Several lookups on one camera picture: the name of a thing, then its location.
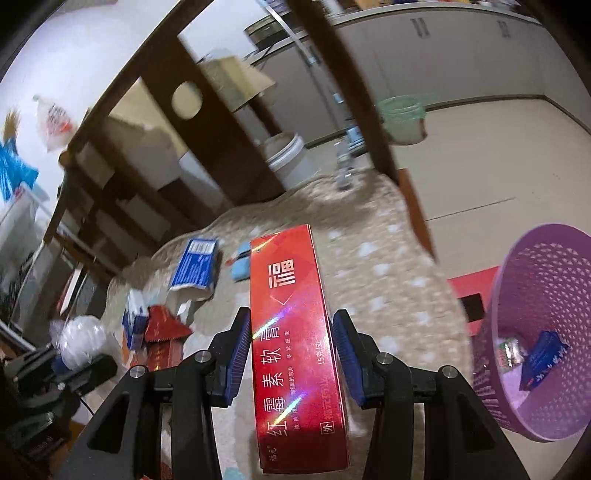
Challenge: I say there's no dark wooden chair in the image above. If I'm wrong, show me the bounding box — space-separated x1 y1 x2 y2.
44 0 287 278

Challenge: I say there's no blue plastic bag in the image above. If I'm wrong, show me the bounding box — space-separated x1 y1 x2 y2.
0 138 40 201

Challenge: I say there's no red floor mat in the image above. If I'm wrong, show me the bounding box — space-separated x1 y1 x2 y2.
448 265 502 324

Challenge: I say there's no metal pole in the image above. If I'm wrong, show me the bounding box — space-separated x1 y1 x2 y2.
268 0 345 107

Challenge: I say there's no white printed plastic bag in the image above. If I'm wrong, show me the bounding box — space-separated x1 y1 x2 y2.
32 95 75 153

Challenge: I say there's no clear water bottle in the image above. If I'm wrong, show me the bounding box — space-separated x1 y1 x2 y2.
335 92 365 192

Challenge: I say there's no purple plastic mesh basket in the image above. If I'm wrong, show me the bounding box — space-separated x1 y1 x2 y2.
471 224 591 444

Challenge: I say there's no green plastic basket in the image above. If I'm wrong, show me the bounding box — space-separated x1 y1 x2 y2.
375 95 428 146

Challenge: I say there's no white cabinet row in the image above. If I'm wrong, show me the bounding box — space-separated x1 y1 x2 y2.
180 0 578 148

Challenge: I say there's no small blue white box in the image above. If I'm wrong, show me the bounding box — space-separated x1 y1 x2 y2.
122 291 151 349

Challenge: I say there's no white plastic storage box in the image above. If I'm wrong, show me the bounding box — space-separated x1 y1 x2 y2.
0 185 47 259

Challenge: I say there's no beige patterned mat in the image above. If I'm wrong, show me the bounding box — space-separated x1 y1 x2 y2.
99 161 472 480

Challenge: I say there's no dark blue snack packet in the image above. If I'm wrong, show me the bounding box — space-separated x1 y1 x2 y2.
519 330 570 392

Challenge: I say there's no light blue sponge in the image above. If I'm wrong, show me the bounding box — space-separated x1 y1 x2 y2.
233 244 252 282

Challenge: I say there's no large tan cardboard box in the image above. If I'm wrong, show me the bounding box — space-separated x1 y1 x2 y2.
76 76 185 195

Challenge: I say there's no dark wooden post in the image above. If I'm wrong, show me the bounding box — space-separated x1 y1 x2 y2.
284 0 439 261

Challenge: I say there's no red torn packaging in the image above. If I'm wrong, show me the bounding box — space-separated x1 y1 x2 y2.
145 305 195 370

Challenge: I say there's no clear plastic bag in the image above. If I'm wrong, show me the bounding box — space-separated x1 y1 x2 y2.
50 315 121 370

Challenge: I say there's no blue and white carton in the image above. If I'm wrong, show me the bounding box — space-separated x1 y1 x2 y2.
168 237 220 302

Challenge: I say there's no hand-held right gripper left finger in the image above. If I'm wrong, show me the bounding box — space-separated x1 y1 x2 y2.
69 307 252 480

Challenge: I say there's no white plastic bucket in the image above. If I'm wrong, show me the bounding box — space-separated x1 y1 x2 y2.
263 132 315 190

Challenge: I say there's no open cardboard box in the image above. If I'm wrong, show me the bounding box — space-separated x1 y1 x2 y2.
198 55 278 114

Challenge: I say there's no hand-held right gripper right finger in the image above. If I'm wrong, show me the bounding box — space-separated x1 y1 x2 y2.
331 309 532 480

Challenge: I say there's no green crumpled wrapper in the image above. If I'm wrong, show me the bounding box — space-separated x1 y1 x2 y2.
496 338 527 370

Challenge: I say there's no long red cardboard box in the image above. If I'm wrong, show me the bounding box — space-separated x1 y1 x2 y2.
250 224 352 474

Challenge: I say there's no dark flat tray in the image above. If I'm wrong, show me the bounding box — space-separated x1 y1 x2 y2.
245 14 296 43

